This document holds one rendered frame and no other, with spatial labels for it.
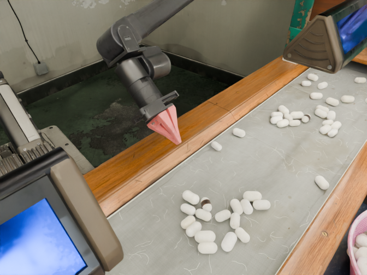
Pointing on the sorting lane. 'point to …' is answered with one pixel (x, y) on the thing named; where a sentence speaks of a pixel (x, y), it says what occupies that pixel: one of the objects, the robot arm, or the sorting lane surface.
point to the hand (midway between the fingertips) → (177, 140)
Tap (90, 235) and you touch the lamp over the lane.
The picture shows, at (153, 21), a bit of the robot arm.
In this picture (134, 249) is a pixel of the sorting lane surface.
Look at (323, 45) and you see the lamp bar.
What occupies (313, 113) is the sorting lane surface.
